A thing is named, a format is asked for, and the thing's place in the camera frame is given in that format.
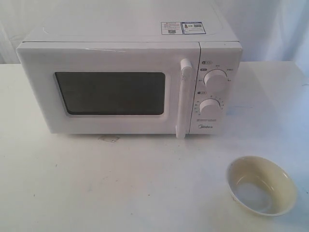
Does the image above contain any white microwave door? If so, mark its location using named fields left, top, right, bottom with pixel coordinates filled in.
left=16, top=42, right=201, bottom=138

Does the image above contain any cream ceramic bowl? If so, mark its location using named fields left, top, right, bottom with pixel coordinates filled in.
left=225, top=156, right=297, bottom=217

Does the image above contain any white microwave oven body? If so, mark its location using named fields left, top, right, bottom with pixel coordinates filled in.
left=23, top=17, right=242, bottom=134

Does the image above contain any lower white control knob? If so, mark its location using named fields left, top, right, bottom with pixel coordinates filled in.
left=199, top=99, right=221, bottom=116

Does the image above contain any white control knob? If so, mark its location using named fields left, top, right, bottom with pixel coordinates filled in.
left=199, top=99, right=221, bottom=116
left=204, top=69, right=227, bottom=88

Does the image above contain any upper white control knob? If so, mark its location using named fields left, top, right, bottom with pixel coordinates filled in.
left=204, top=69, right=227, bottom=88

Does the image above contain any right blue info sticker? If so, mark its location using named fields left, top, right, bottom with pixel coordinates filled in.
left=181, top=21, right=206, bottom=35

